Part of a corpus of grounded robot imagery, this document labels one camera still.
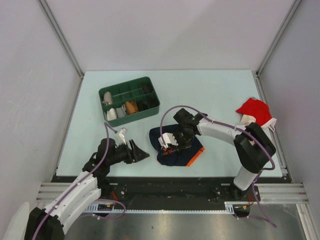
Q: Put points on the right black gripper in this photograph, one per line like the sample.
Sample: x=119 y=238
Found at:
x=180 y=145

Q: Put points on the white rolled cloth in tray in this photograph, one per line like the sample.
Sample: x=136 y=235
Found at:
x=111 y=114

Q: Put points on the navy orange underwear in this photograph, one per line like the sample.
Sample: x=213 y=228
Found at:
x=182 y=158

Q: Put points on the black rolled cloth back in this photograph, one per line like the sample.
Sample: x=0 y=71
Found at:
x=146 y=88

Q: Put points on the orange rolled cloth in tray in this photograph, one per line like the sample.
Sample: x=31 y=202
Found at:
x=131 y=107

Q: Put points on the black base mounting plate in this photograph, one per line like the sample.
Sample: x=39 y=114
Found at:
x=217 y=189

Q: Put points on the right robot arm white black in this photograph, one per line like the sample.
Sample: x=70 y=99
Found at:
x=254 y=148

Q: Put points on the beige rolled cloth in tray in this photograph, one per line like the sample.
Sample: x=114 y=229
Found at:
x=107 y=98

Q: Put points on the black rolled cloth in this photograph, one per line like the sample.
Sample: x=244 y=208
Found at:
x=146 y=88
x=142 y=106
x=152 y=102

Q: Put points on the green compartment organizer tray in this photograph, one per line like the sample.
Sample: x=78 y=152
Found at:
x=128 y=91

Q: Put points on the red white underwear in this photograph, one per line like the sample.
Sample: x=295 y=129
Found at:
x=256 y=111

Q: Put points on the black rolled cloth front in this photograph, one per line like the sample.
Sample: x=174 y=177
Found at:
x=142 y=106

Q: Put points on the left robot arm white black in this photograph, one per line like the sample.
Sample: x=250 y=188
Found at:
x=54 y=220

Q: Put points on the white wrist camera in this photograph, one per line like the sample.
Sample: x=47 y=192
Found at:
x=167 y=139
x=121 y=136

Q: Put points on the grey rolled cloth in tray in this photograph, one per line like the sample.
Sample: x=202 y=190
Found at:
x=121 y=111

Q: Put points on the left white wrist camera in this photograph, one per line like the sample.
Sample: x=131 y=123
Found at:
x=121 y=136

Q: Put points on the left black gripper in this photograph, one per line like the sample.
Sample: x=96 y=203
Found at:
x=135 y=152

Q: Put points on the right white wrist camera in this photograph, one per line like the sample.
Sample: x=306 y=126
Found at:
x=167 y=139

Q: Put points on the slotted cable duct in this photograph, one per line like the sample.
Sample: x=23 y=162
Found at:
x=227 y=209

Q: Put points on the aluminium frame rail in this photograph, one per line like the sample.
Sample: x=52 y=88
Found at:
x=270 y=193

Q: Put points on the black rolled cloth right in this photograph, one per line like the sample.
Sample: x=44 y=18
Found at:
x=152 y=102

